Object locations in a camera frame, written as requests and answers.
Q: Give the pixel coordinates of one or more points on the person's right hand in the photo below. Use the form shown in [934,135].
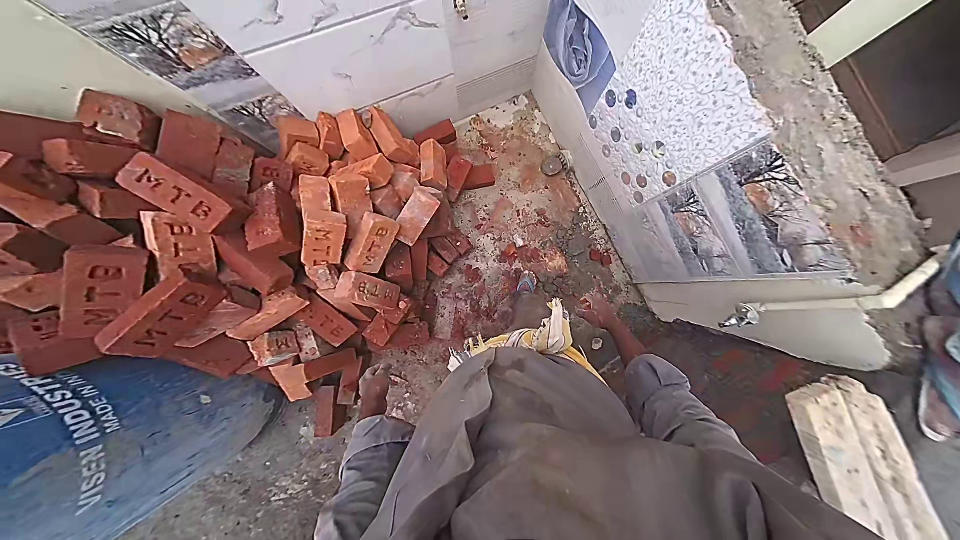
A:
[601,312]

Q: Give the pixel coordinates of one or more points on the person's left hand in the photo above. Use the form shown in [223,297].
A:
[373,390]

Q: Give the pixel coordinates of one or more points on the person's right fingers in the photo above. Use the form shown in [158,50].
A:
[587,311]

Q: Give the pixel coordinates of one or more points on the person's left fingers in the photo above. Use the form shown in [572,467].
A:
[376,370]

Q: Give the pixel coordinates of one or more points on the person's right forearm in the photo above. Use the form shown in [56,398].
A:
[667,397]

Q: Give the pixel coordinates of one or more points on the person's left forearm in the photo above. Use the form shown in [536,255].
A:
[369,465]

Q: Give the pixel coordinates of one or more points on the scattered red brick fragments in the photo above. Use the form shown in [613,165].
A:
[529,254]

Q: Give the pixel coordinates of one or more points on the person's body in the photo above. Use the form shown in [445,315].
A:
[555,457]

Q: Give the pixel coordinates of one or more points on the silver metal tap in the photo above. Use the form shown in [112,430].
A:
[741,316]

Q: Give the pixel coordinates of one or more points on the pile of red bricks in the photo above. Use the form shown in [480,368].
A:
[255,255]

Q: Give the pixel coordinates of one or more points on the blue drum with white print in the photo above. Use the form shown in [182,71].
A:
[150,442]

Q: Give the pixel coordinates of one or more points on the pale weathered wooden plank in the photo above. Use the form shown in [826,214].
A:
[855,450]

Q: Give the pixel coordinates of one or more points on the white plastic pipe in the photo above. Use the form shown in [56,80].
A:
[896,294]

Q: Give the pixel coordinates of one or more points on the dark brown door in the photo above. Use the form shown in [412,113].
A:
[900,75]

